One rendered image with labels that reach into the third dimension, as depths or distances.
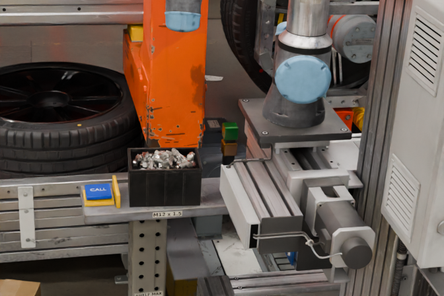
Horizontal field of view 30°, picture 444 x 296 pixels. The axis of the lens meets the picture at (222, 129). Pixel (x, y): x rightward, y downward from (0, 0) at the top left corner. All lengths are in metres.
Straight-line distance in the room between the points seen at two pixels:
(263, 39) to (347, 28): 0.26
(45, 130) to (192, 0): 1.02
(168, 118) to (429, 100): 1.08
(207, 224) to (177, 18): 1.24
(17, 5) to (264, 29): 0.83
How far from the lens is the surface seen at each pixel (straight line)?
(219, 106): 4.11
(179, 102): 2.40
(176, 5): 1.74
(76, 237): 2.66
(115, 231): 2.67
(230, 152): 2.32
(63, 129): 2.63
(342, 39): 2.45
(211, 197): 2.37
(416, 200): 1.57
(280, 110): 1.95
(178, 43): 2.33
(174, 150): 2.34
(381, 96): 1.82
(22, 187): 2.56
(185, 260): 2.66
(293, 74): 1.75
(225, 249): 2.82
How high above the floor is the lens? 1.61
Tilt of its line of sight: 25 degrees down
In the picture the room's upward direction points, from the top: 3 degrees clockwise
